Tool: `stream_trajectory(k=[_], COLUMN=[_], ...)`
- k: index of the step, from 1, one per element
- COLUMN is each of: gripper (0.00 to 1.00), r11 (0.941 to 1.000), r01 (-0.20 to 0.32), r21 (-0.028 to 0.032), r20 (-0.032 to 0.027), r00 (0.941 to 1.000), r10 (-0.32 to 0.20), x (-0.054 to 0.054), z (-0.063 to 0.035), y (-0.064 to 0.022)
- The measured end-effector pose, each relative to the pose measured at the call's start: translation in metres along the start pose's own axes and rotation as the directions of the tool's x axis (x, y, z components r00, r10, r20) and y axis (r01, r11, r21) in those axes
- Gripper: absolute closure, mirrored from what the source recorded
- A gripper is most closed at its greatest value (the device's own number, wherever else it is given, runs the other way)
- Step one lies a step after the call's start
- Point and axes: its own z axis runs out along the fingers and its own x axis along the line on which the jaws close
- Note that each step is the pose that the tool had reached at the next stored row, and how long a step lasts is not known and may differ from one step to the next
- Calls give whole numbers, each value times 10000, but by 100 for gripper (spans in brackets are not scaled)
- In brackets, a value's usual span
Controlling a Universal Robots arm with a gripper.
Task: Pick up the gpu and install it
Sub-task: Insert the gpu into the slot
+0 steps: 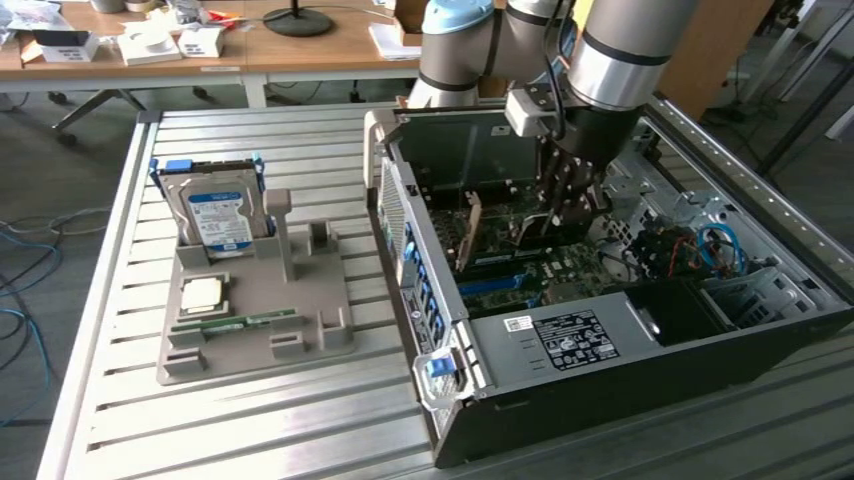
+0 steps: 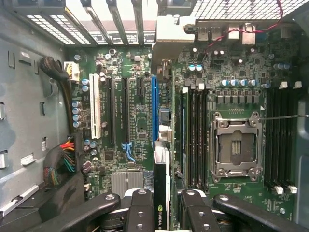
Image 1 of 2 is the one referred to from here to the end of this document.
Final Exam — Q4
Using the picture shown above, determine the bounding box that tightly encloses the grey floor cable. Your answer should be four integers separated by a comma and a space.
0, 207, 113, 239

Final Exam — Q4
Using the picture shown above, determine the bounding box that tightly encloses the black plastic shroud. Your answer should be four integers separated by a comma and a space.
624, 278, 741, 350

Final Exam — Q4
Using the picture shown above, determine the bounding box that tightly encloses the loose paper pile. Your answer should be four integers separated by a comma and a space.
0, 0, 77, 32

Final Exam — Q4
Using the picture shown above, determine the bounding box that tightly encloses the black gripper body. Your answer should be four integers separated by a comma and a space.
548, 103, 648, 175

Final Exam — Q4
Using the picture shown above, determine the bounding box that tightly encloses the dark metal partition frame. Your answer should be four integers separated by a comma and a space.
757, 0, 854, 176

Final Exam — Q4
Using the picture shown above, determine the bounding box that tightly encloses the metal disk bay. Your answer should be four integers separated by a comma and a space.
700, 264, 840, 331

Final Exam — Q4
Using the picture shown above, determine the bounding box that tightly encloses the wooden desk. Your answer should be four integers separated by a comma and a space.
0, 0, 250, 146
243, 0, 613, 109

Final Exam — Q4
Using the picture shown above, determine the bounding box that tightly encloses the open white box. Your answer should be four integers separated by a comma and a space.
117, 22, 185, 67

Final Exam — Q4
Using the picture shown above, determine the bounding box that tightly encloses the hard disk in blue caddy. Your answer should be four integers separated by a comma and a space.
147, 153, 281, 260

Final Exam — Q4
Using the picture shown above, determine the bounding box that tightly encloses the clear plastic bag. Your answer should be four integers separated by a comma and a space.
163, 0, 202, 24

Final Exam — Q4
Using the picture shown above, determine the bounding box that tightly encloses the white box with black lid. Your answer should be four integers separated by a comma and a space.
30, 29, 102, 64

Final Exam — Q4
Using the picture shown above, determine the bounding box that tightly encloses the long PCIe expansion slot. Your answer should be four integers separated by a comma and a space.
458, 274, 528, 297

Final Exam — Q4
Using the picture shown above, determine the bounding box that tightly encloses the black wire bundle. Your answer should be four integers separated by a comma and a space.
630, 228, 676, 279

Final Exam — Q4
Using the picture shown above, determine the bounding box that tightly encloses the black round lamp base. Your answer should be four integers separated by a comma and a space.
262, 0, 335, 38

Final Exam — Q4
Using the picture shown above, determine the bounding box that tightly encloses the blue data wire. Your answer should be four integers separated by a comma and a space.
696, 223, 750, 275

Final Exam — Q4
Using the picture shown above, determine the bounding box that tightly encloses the red data wire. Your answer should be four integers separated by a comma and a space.
670, 227, 706, 279

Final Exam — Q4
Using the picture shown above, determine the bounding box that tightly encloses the blue case latch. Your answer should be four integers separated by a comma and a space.
426, 352, 462, 380

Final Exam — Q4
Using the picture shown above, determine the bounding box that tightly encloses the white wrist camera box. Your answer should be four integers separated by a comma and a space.
505, 83, 560, 137

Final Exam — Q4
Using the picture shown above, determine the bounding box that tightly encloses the grey plastic parts rack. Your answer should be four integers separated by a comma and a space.
157, 187, 361, 386

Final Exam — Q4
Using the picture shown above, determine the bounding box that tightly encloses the black camera cable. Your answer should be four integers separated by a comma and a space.
542, 0, 573, 144

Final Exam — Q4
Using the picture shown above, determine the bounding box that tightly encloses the grey power supply housing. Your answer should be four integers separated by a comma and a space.
465, 291, 664, 391

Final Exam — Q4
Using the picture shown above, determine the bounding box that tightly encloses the graphics card with metal bracket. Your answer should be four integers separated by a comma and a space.
457, 188, 596, 274

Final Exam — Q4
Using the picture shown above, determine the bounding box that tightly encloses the green motherboard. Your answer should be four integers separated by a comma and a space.
426, 182, 646, 320

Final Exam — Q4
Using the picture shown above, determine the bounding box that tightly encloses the small white box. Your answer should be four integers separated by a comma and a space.
177, 25, 227, 59

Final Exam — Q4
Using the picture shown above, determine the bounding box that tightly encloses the green RAM stick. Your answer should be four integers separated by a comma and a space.
171, 308, 301, 335
474, 248, 546, 265

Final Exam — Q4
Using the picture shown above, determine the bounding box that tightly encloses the blue floor cable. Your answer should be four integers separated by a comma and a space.
0, 227, 62, 426

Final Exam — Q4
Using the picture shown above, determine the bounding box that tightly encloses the wooden cabinet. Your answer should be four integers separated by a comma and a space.
666, 0, 780, 121

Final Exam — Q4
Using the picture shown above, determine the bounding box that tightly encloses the open black PC case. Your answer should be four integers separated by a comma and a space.
363, 92, 854, 470

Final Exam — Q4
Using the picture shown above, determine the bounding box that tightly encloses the silver CPU chip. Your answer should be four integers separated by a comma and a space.
179, 277, 230, 316

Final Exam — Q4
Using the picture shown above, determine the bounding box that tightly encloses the white paper stack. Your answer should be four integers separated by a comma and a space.
369, 22, 426, 62

